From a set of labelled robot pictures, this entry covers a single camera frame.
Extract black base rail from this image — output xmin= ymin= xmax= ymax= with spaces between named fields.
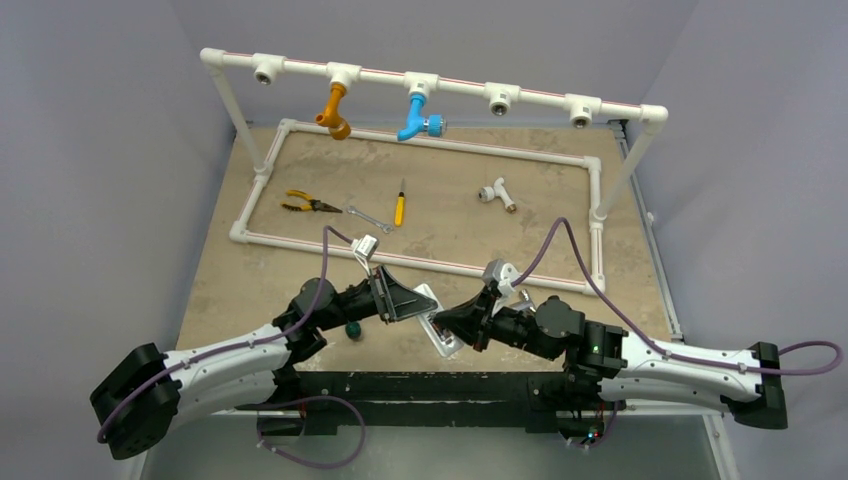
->
xmin=252 ymin=371 xmax=623 ymax=440

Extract small silver wrench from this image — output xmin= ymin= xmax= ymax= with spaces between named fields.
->
xmin=346 ymin=206 xmax=394 ymax=234

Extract white plastic faucet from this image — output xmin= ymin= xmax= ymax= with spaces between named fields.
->
xmin=477 ymin=177 xmax=517 ymax=214

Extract white PVC pipe frame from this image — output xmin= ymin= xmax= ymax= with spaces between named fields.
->
xmin=199 ymin=48 xmax=669 ymax=295

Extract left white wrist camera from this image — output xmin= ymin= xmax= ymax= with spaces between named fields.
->
xmin=350 ymin=234 xmax=379 ymax=261

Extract blue plastic faucet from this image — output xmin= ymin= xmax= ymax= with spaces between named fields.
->
xmin=396 ymin=93 xmax=447 ymax=142

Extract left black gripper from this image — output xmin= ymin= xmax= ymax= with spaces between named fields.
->
xmin=316 ymin=264 xmax=436 ymax=332

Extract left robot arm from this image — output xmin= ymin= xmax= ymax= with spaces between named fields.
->
xmin=90 ymin=266 xmax=438 ymax=460

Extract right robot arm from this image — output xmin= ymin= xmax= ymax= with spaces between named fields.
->
xmin=433 ymin=289 xmax=788 ymax=430

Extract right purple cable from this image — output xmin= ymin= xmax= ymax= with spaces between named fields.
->
xmin=510 ymin=217 xmax=845 ymax=452

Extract purple cable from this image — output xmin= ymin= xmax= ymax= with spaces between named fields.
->
xmin=96 ymin=226 xmax=367 ymax=470
xmin=510 ymin=217 xmax=845 ymax=452

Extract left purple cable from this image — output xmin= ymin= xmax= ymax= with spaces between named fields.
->
xmin=96 ymin=226 xmax=367 ymax=470

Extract aluminium table frame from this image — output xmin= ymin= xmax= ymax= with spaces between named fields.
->
xmin=122 ymin=119 xmax=740 ymax=480

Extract green handled screwdriver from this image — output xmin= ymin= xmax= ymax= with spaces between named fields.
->
xmin=345 ymin=321 xmax=363 ymax=341

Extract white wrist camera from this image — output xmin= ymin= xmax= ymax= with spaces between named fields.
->
xmin=481 ymin=259 xmax=521 ymax=298
xmin=350 ymin=234 xmax=379 ymax=261

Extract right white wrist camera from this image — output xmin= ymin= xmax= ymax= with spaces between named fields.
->
xmin=481 ymin=259 xmax=521 ymax=298

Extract white AC remote control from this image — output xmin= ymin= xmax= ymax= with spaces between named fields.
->
xmin=414 ymin=283 xmax=465 ymax=358

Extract orange plastic faucet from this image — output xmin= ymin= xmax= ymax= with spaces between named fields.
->
xmin=315 ymin=83 xmax=351 ymax=140

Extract yellow handled pliers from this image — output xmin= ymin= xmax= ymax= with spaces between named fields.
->
xmin=280 ymin=189 xmax=342 ymax=213

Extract yellow handled screwdriver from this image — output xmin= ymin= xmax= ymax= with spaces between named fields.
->
xmin=394 ymin=179 xmax=406 ymax=227

